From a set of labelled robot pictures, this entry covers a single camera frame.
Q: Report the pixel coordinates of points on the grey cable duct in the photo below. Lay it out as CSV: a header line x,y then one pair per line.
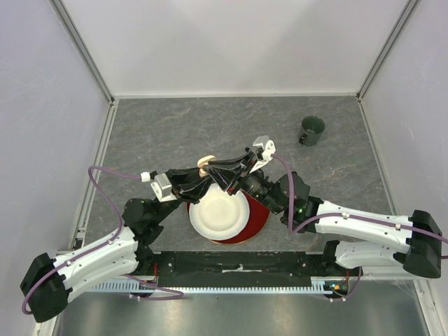
x,y
317,286

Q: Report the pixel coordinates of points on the dark green cup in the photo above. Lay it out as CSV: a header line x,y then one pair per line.
x,y
311,130

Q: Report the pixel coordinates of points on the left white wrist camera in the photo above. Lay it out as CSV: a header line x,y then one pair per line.
x,y
162,188

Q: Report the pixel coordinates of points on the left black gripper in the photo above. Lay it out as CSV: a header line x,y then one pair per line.
x,y
187,183

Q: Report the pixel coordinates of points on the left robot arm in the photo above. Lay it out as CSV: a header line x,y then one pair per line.
x,y
50,284

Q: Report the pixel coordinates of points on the pink earbud charging case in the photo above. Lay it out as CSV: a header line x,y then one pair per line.
x,y
202,162

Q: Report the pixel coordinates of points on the red round tray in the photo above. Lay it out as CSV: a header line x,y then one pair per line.
x,y
257,219

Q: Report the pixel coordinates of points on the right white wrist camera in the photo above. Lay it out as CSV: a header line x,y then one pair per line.
x,y
265,148

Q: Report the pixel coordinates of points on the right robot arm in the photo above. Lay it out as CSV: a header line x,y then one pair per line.
x,y
411,242

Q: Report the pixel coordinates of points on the white paper plate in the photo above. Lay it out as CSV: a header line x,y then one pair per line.
x,y
219,216

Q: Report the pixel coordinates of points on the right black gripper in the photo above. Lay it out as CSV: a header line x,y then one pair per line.
x,y
227,171

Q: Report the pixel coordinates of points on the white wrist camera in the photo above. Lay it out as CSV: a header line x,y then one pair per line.
x,y
162,188
265,148

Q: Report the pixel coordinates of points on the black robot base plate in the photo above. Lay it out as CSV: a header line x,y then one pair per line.
x,y
169,263

